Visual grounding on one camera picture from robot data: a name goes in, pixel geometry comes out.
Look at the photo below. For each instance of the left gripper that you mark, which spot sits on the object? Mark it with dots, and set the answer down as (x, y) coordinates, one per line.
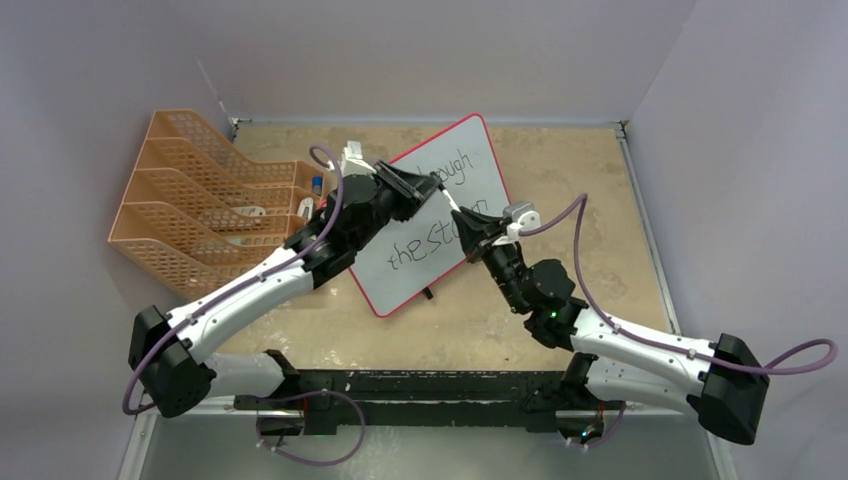
(407, 189)

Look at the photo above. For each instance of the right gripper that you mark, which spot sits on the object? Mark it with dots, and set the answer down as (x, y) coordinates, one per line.
(471, 233)

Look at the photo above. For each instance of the red-framed whiteboard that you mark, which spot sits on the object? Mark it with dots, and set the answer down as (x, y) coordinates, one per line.
(404, 258)

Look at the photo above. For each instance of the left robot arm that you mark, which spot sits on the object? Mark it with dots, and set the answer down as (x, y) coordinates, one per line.
(174, 356)

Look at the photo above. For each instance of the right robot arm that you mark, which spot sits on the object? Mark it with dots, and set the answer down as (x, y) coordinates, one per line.
(720, 381)

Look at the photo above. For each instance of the blue capped glue stick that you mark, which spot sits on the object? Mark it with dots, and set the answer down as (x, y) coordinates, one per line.
(317, 185)

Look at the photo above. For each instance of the white stapler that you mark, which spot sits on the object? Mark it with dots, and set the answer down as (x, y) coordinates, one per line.
(306, 208)

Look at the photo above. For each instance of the orange plastic file organizer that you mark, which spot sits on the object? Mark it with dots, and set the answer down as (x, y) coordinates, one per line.
(197, 212)

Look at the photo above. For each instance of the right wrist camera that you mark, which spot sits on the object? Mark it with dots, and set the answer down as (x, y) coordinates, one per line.
(521, 218)

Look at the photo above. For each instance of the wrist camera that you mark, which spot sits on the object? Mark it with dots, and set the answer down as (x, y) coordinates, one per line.
(521, 218)
(352, 161)

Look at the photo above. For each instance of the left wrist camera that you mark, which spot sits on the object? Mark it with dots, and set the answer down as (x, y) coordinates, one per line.
(352, 161)

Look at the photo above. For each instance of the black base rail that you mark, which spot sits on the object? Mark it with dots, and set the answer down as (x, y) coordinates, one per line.
(536, 401)

